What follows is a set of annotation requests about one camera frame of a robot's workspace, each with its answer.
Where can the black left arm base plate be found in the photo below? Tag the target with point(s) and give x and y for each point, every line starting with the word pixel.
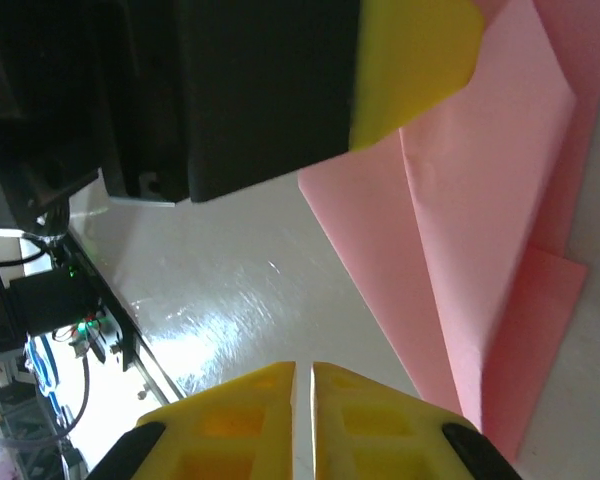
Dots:
pixel 120 330

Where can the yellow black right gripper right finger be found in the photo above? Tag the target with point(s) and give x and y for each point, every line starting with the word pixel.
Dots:
pixel 390 435

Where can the colourful printed plastic packet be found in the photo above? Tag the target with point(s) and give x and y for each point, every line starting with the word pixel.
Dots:
pixel 42 370

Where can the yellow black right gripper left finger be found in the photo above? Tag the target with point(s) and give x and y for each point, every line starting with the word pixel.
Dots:
pixel 220 430

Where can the pink square paper sheet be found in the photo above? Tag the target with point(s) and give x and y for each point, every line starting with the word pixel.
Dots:
pixel 455 200

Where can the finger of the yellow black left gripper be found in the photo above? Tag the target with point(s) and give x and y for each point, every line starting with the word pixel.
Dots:
pixel 280 90

